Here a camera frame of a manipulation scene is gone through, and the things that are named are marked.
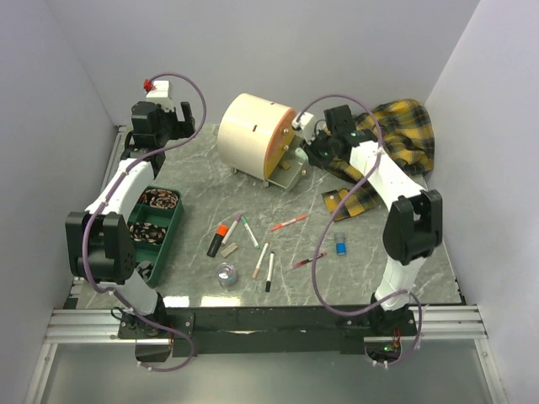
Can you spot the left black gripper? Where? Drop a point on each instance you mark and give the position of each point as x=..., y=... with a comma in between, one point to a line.
x=181, y=128

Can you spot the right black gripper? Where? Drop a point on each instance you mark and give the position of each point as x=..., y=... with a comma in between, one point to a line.
x=310, y=149

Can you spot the round drawer organizer box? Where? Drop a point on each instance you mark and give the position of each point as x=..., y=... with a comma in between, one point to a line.
x=255, y=135

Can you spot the grey eraser block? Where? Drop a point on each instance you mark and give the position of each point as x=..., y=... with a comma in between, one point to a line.
x=229, y=250

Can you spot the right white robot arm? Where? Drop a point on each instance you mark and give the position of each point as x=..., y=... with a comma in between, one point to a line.
x=413, y=228

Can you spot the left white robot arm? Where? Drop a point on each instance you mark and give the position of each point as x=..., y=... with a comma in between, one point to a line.
x=99, y=244

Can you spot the orange red pen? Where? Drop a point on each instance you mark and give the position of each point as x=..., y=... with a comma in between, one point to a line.
x=289, y=222

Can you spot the yellow plaid cloth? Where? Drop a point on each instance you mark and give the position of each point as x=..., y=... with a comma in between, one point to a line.
x=409, y=141

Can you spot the green compartment tray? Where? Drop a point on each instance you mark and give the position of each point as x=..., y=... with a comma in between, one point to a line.
x=157, y=254

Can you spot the blue glue stick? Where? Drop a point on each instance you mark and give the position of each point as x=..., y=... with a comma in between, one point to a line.
x=340, y=246

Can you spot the green cap marker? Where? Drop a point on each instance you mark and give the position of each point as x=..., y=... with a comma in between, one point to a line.
x=251, y=235

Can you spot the dark red pen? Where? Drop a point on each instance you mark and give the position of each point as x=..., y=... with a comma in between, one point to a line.
x=307, y=260

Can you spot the purple cap marker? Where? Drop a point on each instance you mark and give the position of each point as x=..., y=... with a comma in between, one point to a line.
x=231, y=230

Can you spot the black cap marker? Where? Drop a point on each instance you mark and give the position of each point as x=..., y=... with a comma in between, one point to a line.
x=270, y=273

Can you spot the orange black highlighter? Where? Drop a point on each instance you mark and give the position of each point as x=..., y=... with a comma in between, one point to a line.
x=217, y=240

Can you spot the black binder clips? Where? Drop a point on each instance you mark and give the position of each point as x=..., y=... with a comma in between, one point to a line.
x=145, y=269

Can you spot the pink cap marker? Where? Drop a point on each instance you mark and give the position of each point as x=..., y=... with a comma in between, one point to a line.
x=260, y=260

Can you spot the clear tape roll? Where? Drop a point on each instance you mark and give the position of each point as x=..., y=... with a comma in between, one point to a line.
x=226, y=275

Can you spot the black base beam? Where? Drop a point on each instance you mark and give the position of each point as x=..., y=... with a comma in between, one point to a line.
x=270, y=329

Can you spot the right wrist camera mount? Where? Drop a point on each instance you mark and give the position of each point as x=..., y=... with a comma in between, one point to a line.
x=303, y=125

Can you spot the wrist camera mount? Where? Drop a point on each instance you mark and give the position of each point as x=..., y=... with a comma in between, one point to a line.
x=159, y=92
x=303, y=125

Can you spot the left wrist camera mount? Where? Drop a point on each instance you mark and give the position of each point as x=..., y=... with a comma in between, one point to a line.
x=159, y=92

